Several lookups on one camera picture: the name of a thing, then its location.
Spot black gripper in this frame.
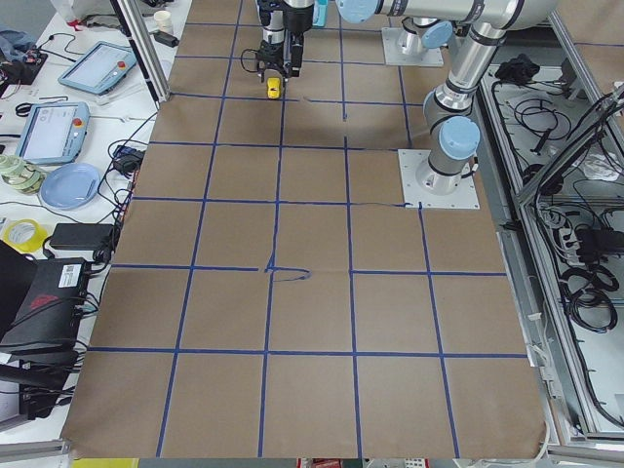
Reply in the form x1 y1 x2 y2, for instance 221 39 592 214
255 28 292 83

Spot yellow beetle toy car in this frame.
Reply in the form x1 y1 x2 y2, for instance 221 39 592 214
266 77 282 99

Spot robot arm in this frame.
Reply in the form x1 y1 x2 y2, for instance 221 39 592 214
337 1 557 196
241 18 453 82

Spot turquoise plastic bin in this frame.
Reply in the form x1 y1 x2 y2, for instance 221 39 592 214
313 0 329 27

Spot white paper cup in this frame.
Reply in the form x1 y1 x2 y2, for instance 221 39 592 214
153 10 174 34

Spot upper teach pendant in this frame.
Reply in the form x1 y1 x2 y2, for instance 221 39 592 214
58 41 137 96

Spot teach pendant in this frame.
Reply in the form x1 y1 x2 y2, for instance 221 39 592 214
58 41 137 96
17 102 91 166

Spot lower teach pendant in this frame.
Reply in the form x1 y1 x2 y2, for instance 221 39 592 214
17 102 91 166

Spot brown paper table cover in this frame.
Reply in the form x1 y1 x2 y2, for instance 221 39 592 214
62 1 545 458

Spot light blue plate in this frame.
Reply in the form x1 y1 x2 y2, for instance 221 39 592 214
39 163 101 210

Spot black power adapter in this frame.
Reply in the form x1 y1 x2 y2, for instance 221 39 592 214
49 223 113 251

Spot green tape rolls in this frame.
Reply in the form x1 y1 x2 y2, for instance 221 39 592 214
1 154 47 194

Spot yellow tape roll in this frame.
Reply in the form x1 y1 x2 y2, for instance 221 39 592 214
1 219 48 254

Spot black red computer box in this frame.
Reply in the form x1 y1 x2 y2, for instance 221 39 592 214
1 243 91 356

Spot aluminium frame post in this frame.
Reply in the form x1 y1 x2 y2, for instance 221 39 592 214
110 0 170 103

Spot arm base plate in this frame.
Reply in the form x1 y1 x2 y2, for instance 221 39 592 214
398 149 480 210
381 27 444 67

